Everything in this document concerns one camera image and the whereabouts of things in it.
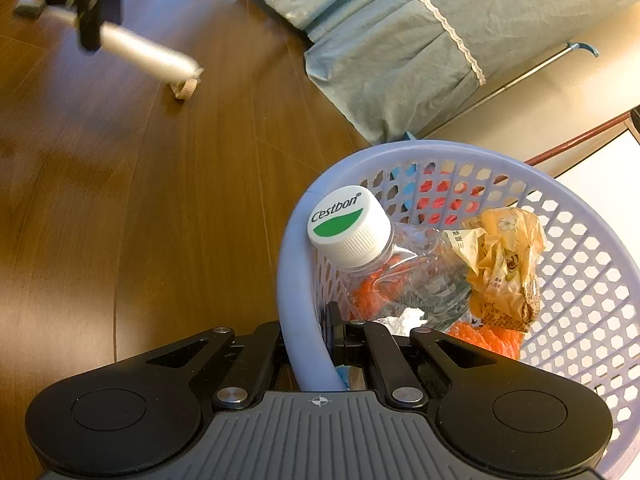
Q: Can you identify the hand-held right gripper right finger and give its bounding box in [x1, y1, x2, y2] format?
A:
[322, 301, 523, 407]

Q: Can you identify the red-orange plastic bag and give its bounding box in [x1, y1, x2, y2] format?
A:
[347, 260, 401, 318]

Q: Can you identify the blue dustpan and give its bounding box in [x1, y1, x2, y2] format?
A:
[389, 130, 422, 211]

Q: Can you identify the white tissue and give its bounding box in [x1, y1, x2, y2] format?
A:
[382, 306, 427, 335]

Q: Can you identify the lavender plastic basket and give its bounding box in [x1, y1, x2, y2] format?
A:
[276, 140, 640, 480]

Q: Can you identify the red broom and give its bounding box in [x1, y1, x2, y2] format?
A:
[415, 111, 632, 226]

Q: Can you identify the white sliding door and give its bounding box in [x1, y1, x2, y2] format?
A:
[550, 130, 640, 201]

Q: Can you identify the beige wrapper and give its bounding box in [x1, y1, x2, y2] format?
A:
[442, 206, 548, 335]

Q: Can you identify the clear plastic bottle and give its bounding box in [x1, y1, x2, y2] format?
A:
[306, 185, 475, 335]

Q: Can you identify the white lint roller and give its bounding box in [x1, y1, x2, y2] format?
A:
[14, 1, 205, 82]

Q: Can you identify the metal pole blue hook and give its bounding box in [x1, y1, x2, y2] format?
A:
[430, 41, 599, 137]

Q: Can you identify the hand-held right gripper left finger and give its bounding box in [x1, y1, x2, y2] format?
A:
[112, 321, 288, 411]

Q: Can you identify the orange mesh bag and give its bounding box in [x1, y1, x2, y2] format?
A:
[446, 321, 524, 361]

